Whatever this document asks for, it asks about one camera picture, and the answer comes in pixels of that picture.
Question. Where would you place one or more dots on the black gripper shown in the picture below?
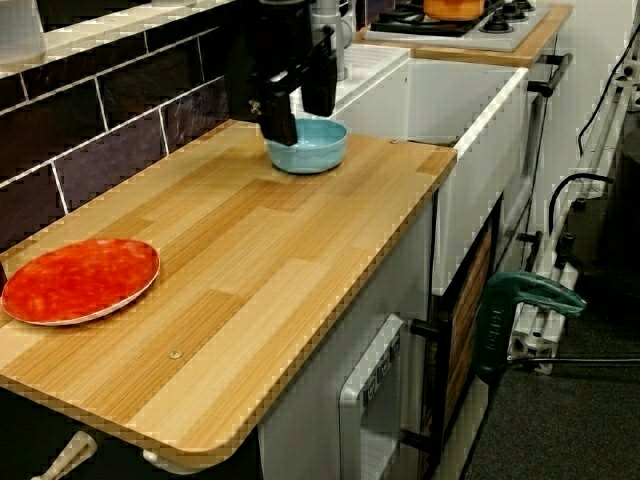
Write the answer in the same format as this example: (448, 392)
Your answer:
(280, 45)

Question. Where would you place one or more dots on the light blue bowl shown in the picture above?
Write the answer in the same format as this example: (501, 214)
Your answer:
(310, 155)

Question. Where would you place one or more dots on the grey toy faucet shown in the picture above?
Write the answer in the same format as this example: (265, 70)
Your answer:
(325, 12)

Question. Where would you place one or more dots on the grey toy stove top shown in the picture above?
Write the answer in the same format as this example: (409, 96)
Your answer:
(450, 37)

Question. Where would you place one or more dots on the orange pot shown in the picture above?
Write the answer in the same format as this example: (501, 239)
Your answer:
(452, 9)

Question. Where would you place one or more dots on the white toy sink unit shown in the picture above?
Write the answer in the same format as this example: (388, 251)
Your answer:
(480, 200)

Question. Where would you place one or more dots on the wood slat black-framed door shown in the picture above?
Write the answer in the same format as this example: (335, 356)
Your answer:
(465, 310)

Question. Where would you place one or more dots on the red orange plate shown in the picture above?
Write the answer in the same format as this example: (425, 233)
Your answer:
(75, 282)

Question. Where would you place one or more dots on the green clamp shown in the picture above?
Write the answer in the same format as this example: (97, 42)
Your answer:
(500, 320)

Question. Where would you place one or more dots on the white toy kitchen cabinet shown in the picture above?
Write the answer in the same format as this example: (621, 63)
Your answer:
(310, 400)

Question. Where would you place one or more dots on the grey toy dishwasher panel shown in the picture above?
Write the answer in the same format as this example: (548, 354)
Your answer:
(350, 400)

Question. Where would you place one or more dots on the dark vertical post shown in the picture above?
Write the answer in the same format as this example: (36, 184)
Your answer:
(236, 75)

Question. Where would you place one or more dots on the silver aluminium frame rail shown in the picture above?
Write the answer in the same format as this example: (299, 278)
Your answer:
(530, 345)

